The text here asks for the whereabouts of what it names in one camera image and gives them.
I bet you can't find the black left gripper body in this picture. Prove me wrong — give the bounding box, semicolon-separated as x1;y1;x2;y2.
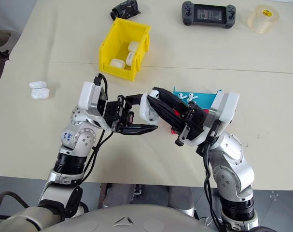
103;95;136;133

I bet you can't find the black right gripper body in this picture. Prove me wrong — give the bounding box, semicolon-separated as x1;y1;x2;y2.
171;101;209;146

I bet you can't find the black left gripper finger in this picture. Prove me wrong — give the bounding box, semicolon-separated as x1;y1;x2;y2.
118;123;159;136
123;93;149;107

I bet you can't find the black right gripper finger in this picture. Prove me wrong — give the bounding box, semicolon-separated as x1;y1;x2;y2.
153;87;186;110
146;95;186;129

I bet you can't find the white earbud case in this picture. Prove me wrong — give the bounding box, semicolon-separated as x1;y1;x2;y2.
109;58;126;69
28;81;48;90
127;41;140;53
125;51;138;66
30;87;51;100
139;90;162;122

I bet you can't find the closed white earbud case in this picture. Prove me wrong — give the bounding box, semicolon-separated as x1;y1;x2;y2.
30;87;51;100
28;81;48;90
109;58;126;69
127;41;140;53
125;51;138;66

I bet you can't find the yellow plastic bin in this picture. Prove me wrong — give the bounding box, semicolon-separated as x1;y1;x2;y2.
98;18;152;82

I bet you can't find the teal earbud tray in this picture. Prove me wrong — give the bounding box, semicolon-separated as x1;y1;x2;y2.
172;85;224;112

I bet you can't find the crumpled black bag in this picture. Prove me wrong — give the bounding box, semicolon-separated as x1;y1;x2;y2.
110;0;142;21

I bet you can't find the black handheld game controller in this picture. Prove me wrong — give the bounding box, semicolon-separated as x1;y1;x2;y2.
181;0;237;29

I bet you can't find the grey robot torso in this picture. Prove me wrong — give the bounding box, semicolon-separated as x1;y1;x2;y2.
1;204;211;232

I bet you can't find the clear tape roll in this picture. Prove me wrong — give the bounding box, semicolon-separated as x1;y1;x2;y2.
247;4;281;35

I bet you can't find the dark chair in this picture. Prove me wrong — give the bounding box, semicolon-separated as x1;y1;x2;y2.
0;30;12;84

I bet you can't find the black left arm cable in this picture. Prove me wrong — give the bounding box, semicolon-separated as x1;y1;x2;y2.
81;73;113;184

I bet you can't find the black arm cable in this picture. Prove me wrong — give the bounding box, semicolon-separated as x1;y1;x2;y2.
81;73;113;184
196;124;224;232

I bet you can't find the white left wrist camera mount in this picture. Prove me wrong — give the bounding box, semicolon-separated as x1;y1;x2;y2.
78;81;106;117

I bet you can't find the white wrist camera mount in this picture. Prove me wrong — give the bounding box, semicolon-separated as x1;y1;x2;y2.
184;91;240;147
78;81;106;117

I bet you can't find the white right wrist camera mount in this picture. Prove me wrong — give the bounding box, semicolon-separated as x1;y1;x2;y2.
184;91;240;147

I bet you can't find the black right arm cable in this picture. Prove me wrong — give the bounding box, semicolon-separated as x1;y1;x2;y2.
196;124;224;232

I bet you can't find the black torso cable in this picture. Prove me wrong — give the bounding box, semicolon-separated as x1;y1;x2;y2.
0;191;30;218

